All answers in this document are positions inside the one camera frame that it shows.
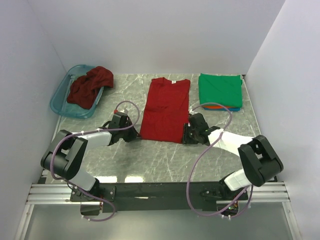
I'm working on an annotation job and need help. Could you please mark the dark red t shirt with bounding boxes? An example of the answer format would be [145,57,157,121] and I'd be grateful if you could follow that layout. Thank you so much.
[67,66,114,110]

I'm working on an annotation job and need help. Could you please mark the blue transparent plastic bin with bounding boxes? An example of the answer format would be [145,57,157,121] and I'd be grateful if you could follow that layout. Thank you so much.
[50,64,104,119]

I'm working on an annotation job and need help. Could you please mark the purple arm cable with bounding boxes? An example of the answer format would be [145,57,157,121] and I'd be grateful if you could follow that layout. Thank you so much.
[186,102,254,217]
[50,100,141,223]

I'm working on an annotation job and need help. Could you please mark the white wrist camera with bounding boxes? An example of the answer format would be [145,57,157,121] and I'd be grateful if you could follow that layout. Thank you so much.
[188,109,196,116]
[113,108,129,115]

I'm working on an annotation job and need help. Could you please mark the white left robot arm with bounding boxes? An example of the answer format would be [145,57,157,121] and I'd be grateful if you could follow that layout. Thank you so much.
[40,111,140,201]

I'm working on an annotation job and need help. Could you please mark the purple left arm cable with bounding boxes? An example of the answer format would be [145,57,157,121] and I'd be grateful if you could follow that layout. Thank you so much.
[50,100,141,223]

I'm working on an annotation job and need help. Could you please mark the green folded t shirt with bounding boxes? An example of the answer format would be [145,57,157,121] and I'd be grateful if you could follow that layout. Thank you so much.
[198,73,243,109]

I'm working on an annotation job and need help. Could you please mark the bright red t shirt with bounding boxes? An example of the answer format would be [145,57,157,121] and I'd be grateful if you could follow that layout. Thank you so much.
[140,77,191,144]

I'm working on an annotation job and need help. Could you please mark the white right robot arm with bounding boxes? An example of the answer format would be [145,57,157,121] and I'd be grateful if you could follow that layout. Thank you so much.
[182,113,284,200]

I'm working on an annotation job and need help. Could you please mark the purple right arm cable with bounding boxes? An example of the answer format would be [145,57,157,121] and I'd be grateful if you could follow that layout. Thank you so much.
[186,102,254,217]

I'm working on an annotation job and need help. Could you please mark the orange folded t shirt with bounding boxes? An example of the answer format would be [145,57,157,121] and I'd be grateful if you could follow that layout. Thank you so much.
[203,105,240,111]

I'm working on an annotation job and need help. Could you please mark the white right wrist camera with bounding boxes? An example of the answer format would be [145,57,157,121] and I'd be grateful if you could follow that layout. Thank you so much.
[188,109,196,116]

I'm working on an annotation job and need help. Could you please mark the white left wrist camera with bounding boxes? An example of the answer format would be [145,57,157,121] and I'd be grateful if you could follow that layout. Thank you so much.
[113,108,129,115]

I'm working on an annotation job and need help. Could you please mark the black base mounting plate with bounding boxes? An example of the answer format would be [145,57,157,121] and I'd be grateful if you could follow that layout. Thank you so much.
[70,181,248,216]

